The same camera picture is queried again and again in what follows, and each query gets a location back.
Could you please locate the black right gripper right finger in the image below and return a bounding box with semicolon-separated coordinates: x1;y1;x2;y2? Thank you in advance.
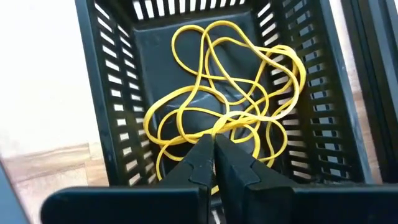
215;133;398;224

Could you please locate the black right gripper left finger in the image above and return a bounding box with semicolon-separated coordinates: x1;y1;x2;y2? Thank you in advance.
40;133;216;224

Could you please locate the yellow rubber band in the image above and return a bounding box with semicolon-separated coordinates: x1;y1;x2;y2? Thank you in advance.
170;24;270;141
142;86;231;147
205;20;307;130
154;124;218;195
229;118;289;169

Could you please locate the black plastic basket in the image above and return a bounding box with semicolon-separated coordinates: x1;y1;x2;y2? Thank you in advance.
74;0;374;187

